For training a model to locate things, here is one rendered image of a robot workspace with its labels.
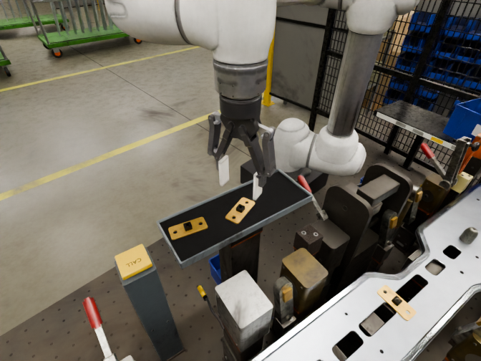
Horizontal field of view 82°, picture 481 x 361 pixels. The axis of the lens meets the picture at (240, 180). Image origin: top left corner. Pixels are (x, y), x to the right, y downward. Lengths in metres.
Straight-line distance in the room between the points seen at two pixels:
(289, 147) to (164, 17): 0.84
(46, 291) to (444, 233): 2.11
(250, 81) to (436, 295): 0.68
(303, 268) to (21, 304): 1.88
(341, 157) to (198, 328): 0.81
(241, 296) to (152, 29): 0.51
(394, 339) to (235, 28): 0.69
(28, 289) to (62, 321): 1.14
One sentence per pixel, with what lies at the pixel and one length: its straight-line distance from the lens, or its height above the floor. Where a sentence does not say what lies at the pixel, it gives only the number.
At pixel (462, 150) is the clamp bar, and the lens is 1.07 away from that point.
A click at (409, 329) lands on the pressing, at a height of 1.00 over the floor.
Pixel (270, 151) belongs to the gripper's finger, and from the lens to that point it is 0.53.
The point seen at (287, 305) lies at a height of 1.04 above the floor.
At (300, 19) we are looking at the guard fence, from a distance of 3.48.
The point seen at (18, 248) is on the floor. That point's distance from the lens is 2.60.
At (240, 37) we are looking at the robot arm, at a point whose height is 1.56.
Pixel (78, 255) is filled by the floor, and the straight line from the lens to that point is 2.32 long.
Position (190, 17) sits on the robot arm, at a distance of 0.46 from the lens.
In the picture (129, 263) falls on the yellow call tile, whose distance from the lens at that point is 0.63.
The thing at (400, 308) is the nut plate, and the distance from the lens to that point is 0.81.
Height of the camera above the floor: 1.65
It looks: 40 degrees down
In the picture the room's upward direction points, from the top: straight up
